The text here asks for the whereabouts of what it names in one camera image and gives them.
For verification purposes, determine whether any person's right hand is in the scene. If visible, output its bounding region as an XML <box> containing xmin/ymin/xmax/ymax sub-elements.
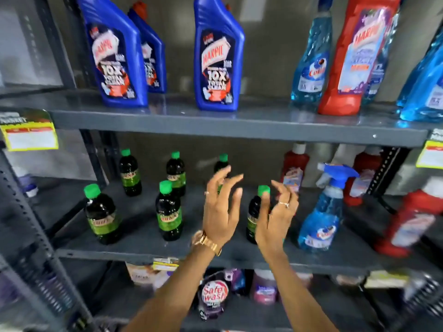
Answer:
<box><xmin>254</xmin><ymin>180</ymin><xmax>300</xmax><ymax>257</ymax></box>

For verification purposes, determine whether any person's left hand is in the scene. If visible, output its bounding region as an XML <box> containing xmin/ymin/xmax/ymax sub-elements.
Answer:
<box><xmin>202</xmin><ymin>165</ymin><xmax>244</xmax><ymax>251</ymax></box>

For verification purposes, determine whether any person's right forearm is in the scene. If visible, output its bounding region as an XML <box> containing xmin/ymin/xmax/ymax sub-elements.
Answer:
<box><xmin>260</xmin><ymin>250</ymin><xmax>339</xmax><ymax>332</ymax></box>

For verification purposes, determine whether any person's left forearm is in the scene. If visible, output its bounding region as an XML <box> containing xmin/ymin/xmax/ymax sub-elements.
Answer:
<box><xmin>121</xmin><ymin>243</ymin><xmax>217</xmax><ymax>332</ymax></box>

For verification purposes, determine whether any gold wristwatch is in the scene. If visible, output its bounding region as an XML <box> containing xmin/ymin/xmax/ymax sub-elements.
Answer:
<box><xmin>191</xmin><ymin>230</ymin><xmax>222</xmax><ymax>257</ymax></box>

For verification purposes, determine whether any red bottle with white cap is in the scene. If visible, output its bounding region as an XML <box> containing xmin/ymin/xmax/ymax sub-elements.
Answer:
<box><xmin>375</xmin><ymin>178</ymin><xmax>443</xmax><ymax>258</ymax></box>
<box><xmin>344</xmin><ymin>146</ymin><xmax>383</xmax><ymax>207</ymax></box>
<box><xmin>280</xmin><ymin>143</ymin><xmax>311</xmax><ymax>202</ymax></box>

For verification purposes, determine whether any grey metal shelf rack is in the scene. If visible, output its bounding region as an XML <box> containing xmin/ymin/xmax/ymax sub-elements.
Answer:
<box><xmin>0</xmin><ymin>0</ymin><xmax>443</xmax><ymax>332</ymax></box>

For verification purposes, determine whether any blue trigger spray bottle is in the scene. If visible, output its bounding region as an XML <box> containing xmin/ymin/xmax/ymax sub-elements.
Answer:
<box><xmin>297</xmin><ymin>163</ymin><xmax>360</xmax><ymax>253</ymax></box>

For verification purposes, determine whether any group of dark green-capped bottles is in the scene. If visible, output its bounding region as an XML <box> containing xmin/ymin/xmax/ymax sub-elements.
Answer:
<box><xmin>83</xmin><ymin>148</ymin><xmax>271</xmax><ymax>245</ymax></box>

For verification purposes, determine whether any small purple pouch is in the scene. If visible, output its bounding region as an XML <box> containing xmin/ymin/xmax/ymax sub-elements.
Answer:
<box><xmin>225</xmin><ymin>269</ymin><xmax>246</xmax><ymax>295</ymax></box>

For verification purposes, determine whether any pink liquid bottle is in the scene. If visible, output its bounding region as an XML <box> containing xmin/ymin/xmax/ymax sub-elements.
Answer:
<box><xmin>250</xmin><ymin>269</ymin><xmax>279</xmax><ymax>305</ymax></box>

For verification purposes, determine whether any small yellow shelf label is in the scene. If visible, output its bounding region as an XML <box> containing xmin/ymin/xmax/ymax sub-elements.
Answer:
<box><xmin>152</xmin><ymin>258</ymin><xmax>180</xmax><ymax>272</ymax></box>

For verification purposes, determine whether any purple pouch with red label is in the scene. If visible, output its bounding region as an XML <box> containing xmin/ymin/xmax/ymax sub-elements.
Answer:
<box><xmin>198</xmin><ymin>271</ymin><xmax>231</xmax><ymax>321</ymax></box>

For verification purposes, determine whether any cream coloured packet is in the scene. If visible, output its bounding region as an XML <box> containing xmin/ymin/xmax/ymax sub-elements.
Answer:
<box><xmin>125</xmin><ymin>262</ymin><xmax>171</xmax><ymax>291</ymax></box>

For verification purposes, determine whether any blue toilet cleaner bottle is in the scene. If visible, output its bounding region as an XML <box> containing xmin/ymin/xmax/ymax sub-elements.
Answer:
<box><xmin>127</xmin><ymin>1</ymin><xmax>168</xmax><ymax>94</ymax></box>
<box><xmin>77</xmin><ymin>0</ymin><xmax>149</xmax><ymax>108</ymax></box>
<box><xmin>193</xmin><ymin>0</ymin><xmax>245</xmax><ymax>112</ymax></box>

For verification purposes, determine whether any pale yellow shelf label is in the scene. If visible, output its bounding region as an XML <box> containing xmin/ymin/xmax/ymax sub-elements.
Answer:
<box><xmin>363</xmin><ymin>271</ymin><xmax>410</xmax><ymax>289</ymax></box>

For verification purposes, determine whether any large red cleaner bottle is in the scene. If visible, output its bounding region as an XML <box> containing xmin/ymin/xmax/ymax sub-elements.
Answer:
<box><xmin>317</xmin><ymin>0</ymin><xmax>403</xmax><ymax>116</ymax></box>

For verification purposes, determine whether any yellow shelf price tag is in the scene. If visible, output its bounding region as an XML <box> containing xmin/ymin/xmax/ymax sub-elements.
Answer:
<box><xmin>0</xmin><ymin>108</ymin><xmax>59</xmax><ymax>152</ymax></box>
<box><xmin>416</xmin><ymin>129</ymin><xmax>443</xmax><ymax>170</ymax></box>

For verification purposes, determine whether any small white and purple bottle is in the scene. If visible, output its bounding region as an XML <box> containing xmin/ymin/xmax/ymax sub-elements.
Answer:
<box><xmin>13</xmin><ymin>167</ymin><xmax>39</xmax><ymax>198</ymax></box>

